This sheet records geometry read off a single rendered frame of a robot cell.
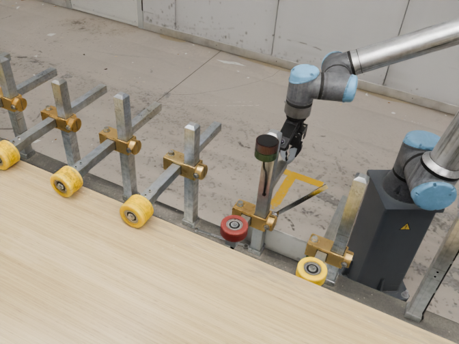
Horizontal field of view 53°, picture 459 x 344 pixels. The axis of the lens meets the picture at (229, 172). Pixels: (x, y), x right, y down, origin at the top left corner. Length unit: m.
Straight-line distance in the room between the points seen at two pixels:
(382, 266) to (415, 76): 2.07
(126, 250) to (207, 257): 0.22
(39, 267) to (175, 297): 0.36
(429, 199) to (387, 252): 0.48
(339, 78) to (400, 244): 0.93
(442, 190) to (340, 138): 1.71
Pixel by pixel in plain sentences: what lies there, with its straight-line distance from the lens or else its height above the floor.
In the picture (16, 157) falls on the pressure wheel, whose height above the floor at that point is 0.94.
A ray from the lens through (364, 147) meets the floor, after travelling 3.38.
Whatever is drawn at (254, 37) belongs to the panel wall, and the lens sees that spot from 4.25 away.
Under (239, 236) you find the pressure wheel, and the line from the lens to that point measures 1.31.
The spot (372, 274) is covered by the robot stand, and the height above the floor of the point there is 0.16.
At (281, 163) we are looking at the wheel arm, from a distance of 1.64.
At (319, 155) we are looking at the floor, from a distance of 3.18.
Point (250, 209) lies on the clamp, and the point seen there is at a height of 0.87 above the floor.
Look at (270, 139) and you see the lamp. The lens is 1.20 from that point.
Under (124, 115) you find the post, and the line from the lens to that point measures 1.47.
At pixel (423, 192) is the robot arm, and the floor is 0.81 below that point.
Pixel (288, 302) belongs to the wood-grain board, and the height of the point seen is 0.90.
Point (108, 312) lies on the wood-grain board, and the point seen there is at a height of 0.90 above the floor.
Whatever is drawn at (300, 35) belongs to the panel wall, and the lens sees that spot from 4.08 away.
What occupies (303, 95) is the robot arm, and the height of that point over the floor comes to 1.12.
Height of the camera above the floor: 1.86
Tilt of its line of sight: 39 degrees down
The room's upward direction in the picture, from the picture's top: 5 degrees clockwise
